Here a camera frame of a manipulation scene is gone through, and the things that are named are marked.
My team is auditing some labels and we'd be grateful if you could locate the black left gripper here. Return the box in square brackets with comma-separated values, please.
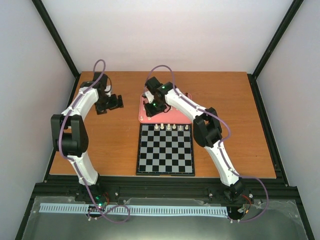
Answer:
[95, 94, 124, 115]

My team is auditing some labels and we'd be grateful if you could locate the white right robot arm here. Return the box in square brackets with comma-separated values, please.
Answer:
[142, 77, 244, 188]

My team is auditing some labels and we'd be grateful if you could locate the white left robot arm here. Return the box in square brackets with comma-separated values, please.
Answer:
[50, 72, 124, 202]

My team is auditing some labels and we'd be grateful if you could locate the pink piece tray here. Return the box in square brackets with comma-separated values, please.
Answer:
[138, 95, 192, 124]

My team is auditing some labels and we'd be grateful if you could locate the black and grey chessboard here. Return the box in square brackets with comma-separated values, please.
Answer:
[136, 123, 196, 177]

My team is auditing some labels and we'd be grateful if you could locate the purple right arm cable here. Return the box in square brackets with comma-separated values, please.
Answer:
[144, 64, 270, 223]

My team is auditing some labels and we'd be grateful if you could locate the light blue cable duct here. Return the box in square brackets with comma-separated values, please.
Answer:
[38, 203, 228, 218]

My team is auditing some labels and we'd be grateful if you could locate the black aluminium frame rail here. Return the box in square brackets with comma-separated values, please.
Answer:
[32, 175, 300, 201]

